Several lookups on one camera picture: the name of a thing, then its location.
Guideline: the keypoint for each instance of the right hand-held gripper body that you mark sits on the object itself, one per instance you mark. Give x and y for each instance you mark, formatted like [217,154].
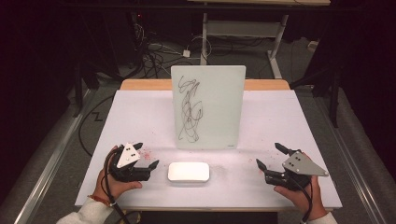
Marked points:
[300,166]

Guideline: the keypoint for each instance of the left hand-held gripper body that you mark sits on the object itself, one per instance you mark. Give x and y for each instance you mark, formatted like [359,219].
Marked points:
[127,155]

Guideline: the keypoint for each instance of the white rounded eraser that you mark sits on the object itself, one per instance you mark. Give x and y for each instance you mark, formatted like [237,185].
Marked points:
[188,172]

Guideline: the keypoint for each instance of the person's right hand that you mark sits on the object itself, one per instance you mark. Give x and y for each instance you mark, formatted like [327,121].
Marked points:
[295,198]

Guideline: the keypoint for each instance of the person's left hand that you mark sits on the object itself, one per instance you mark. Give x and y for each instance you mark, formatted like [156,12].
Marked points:
[115,187]

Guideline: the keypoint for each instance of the white table cover sheet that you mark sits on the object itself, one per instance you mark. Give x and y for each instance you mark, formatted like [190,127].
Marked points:
[143,118]

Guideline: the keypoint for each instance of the scribbled white glass board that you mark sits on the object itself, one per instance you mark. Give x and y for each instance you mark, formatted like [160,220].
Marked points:
[218,109]

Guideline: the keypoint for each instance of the black metal stand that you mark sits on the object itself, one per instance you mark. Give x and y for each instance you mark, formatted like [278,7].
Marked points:
[77,93]
[334,99]

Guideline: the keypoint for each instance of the white power adapter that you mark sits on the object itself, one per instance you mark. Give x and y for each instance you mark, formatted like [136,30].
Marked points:
[186,53]

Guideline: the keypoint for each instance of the silver metal rail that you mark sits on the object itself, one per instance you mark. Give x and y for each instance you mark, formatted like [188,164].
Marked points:
[53,161]
[351,161]

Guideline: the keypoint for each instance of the white metal table frame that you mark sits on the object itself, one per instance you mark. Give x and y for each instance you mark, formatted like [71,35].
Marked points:
[243,28]

